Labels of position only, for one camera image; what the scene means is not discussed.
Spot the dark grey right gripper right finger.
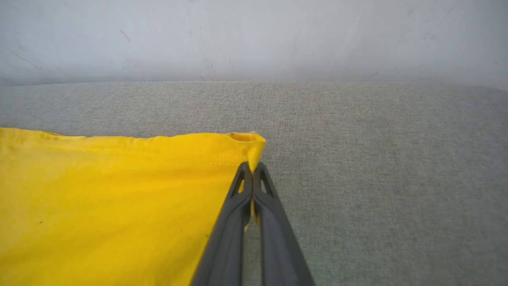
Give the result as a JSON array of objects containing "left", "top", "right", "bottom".
[{"left": 253, "top": 162, "right": 316, "bottom": 286}]

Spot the yellow tiger face t-shirt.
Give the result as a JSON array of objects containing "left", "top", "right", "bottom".
[{"left": 0, "top": 127, "right": 267, "bottom": 286}]

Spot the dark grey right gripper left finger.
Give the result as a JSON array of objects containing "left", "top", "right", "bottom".
[{"left": 190, "top": 162, "right": 254, "bottom": 286}]

